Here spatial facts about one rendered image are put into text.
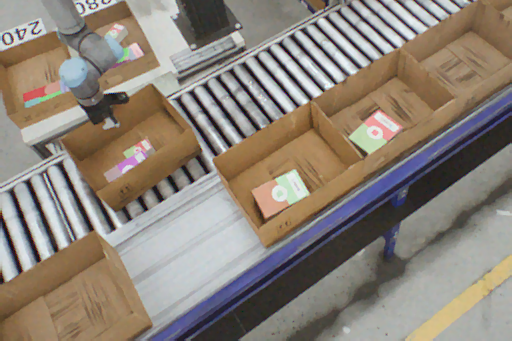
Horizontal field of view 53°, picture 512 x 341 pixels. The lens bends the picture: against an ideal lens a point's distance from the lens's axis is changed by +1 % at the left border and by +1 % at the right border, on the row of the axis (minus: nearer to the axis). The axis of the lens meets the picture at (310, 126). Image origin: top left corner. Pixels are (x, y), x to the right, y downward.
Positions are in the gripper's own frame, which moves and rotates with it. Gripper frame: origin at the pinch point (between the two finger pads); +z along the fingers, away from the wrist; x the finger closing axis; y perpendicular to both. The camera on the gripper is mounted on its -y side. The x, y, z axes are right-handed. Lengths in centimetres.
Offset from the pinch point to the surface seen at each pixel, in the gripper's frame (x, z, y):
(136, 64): -23.9, 4.5, -18.4
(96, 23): -62, 12, -14
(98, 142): 1.6, 4.6, 10.1
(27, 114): -27.3, 5.2, 28.1
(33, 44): -64, 8, 14
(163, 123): 6.6, 7.6, -14.5
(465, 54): 60, -11, -125
